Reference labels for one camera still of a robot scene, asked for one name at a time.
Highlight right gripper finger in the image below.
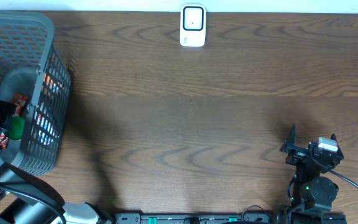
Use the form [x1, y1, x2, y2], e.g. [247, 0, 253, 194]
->
[331, 133, 344, 159]
[280, 124, 296, 152]

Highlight green lid jar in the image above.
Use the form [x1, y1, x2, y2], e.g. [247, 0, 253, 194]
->
[8, 116, 25, 140]

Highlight red Top chocolate bar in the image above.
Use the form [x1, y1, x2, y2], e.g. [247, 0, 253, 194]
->
[0, 93, 28, 149]

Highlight white Panadol box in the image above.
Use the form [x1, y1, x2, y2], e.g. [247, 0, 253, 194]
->
[36, 103, 58, 146]

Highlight small orange box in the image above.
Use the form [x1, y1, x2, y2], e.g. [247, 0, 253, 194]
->
[42, 74, 58, 93]

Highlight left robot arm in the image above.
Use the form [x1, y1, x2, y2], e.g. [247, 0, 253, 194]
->
[0, 101, 116, 223]

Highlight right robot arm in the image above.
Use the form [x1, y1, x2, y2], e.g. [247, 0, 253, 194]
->
[274, 126, 347, 224]

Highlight grey plastic basket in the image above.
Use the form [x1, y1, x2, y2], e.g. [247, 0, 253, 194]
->
[0, 11, 71, 175]

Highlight right black cable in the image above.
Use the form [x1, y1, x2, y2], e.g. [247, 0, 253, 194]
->
[309, 146, 358, 224]

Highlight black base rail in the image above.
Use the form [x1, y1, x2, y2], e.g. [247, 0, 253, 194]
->
[113, 212, 287, 224]

